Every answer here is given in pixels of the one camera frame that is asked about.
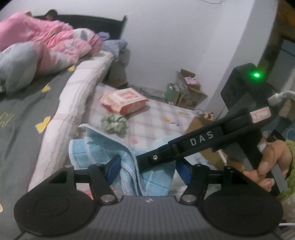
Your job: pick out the green white scrunchie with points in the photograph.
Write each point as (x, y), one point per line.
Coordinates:
(114, 123)

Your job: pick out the blue clothes pile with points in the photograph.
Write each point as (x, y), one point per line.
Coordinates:
(116, 47)

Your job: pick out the checked floor mat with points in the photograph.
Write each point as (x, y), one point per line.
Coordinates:
(147, 129)

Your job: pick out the grey bedsheet yellow prints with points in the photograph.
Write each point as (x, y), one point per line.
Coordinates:
(21, 141)

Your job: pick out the right hand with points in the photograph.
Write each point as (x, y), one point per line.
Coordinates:
(276, 153)

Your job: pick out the pink quilt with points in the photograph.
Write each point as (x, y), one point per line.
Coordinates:
(58, 44)

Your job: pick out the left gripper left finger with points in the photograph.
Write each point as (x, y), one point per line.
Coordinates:
(102, 177)

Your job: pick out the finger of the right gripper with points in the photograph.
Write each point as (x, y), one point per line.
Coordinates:
(161, 155)

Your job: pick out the large cardboard box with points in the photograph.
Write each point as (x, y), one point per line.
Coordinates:
(203, 138)

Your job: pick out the light blue checked towel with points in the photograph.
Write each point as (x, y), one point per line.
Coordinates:
(96, 147)

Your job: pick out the grey pillow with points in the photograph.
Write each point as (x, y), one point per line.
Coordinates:
(18, 67)

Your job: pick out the pink wet wipes pack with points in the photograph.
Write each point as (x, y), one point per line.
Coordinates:
(125, 101)

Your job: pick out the small open cardboard boxes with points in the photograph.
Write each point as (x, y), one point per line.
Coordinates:
(185, 92)

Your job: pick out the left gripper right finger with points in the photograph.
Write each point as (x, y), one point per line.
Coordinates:
(196, 178)

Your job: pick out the black headboard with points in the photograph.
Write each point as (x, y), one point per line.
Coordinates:
(97, 24)

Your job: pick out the white fluffy mattress pad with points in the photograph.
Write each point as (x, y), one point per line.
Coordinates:
(64, 125)

